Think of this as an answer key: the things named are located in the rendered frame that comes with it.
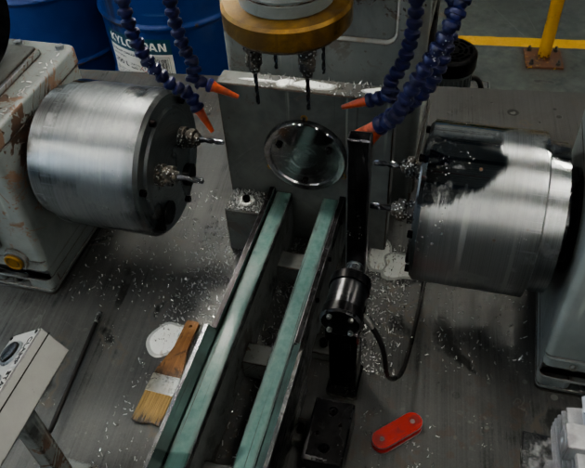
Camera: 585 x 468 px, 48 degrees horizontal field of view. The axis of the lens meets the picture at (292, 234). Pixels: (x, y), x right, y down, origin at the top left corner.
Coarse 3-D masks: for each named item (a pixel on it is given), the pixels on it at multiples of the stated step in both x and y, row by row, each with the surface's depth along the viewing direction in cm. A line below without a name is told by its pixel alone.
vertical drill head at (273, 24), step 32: (224, 0) 89; (256, 0) 84; (288, 0) 84; (320, 0) 85; (352, 0) 88; (256, 32) 84; (288, 32) 83; (320, 32) 84; (256, 64) 91; (256, 96) 96
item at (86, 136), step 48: (48, 96) 108; (96, 96) 105; (144, 96) 105; (48, 144) 103; (96, 144) 102; (144, 144) 102; (192, 144) 113; (48, 192) 106; (96, 192) 103; (144, 192) 103
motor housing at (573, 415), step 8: (568, 408) 76; (576, 408) 76; (560, 416) 78; (568, 416) 76; (576, 416) 75; (584, 416) 75; (552, 424) 79; (560, 424) 77; (584, 424) 75; (552, 432) 79; (560, 432) 76; (552, 440) 78; (552, 448) 78; (552, 456) 78; (560, 456) 75; (576, 456) 71; (584, 456) 71; (560, 464) 74; (568, 464) 73; (576, 464) 71; (584, 464) 70
